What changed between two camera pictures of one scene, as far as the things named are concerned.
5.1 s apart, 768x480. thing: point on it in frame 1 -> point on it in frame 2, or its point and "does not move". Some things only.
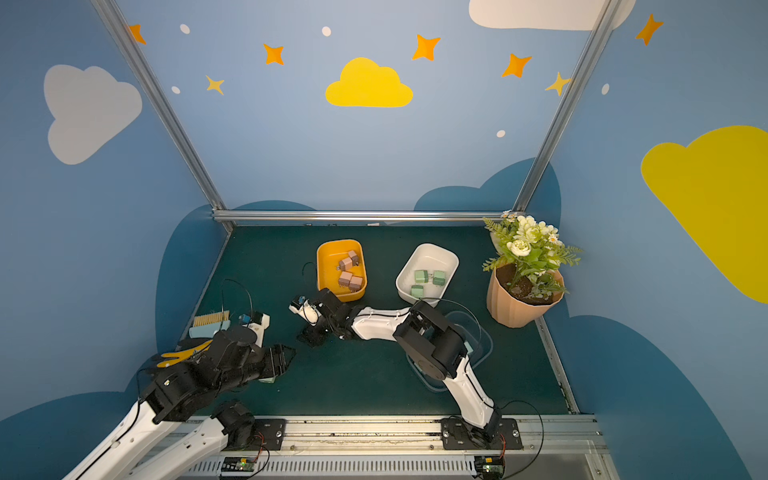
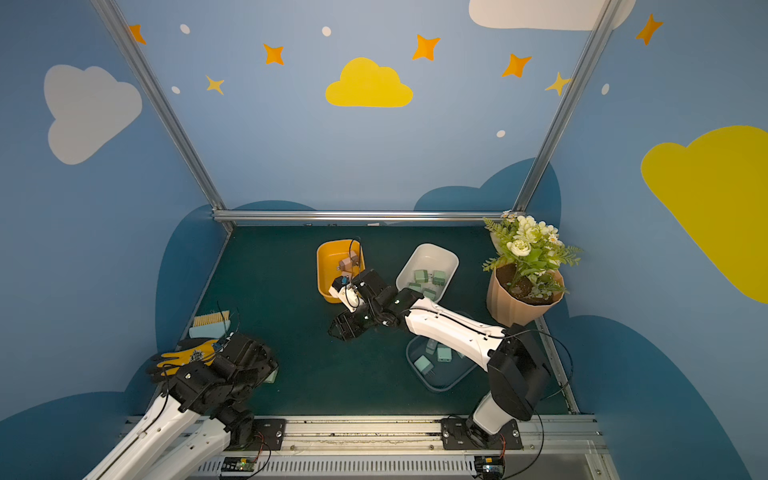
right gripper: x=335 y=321 -> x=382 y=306
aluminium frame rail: x=259 y=215 does not move
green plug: x=421 y=276 does not move
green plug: x=439 y=277 does not move
